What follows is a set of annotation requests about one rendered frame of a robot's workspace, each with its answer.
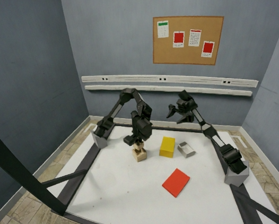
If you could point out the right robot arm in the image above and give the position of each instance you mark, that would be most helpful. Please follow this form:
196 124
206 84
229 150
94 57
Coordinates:
232 156

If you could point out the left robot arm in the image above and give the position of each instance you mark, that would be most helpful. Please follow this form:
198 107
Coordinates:
140 119

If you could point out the white open box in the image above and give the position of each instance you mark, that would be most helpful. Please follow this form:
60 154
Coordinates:
185 149

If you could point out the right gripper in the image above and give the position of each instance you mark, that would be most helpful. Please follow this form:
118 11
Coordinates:
187 116

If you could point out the red flat rectangular block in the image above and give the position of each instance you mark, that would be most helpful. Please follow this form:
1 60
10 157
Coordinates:
176 182

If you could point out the yellow foam block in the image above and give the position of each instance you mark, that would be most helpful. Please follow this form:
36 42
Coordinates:
167 147

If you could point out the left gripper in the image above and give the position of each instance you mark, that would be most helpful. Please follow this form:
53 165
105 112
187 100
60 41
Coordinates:
130 140

